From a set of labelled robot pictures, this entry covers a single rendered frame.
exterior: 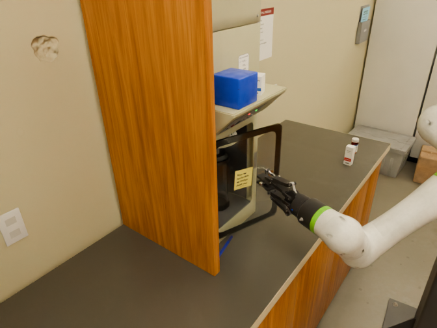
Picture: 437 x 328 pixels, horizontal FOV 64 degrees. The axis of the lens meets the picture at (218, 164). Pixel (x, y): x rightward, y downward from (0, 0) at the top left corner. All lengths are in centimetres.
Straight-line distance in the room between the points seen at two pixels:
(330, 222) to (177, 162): 48
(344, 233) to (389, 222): 18
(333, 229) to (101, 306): 76
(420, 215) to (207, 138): 64
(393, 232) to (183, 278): 68
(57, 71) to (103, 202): 54
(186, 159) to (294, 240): 59
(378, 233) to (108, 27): 100
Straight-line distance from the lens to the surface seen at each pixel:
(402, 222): 115
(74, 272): 140
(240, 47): 117
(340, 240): 102
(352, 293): 259
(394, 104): 412
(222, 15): 109
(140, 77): 109
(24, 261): 140
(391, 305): 259
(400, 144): 390
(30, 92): 122
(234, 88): 101
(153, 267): 133
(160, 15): 98
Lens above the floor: 186
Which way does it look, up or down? 29 degrees down
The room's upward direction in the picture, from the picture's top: 2 degrees counter-clockwise
